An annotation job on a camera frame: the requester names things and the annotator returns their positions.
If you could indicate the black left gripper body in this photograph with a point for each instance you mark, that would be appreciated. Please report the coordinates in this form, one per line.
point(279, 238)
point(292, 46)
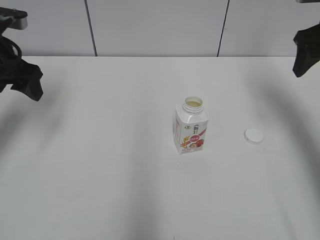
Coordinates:
point(12, 67)

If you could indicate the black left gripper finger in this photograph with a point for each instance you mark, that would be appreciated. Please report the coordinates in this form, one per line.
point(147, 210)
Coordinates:
point(30, 80)

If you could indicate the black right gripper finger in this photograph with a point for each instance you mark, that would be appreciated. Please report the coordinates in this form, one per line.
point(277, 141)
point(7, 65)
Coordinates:
point(307, 55)

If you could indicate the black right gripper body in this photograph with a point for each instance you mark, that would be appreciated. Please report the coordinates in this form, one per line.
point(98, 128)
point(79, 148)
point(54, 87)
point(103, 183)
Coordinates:
point(309, 37)

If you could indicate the white plastic bottle cap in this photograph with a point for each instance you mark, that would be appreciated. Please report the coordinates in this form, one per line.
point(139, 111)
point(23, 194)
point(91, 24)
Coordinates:
point(253, 136)

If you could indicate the white Yili Changqing yogurt bottle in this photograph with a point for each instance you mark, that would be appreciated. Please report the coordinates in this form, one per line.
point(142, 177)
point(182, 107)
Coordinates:
point(190, 124)

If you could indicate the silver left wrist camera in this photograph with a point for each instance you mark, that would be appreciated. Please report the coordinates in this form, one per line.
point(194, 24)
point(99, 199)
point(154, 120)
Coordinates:
point(13, 19)

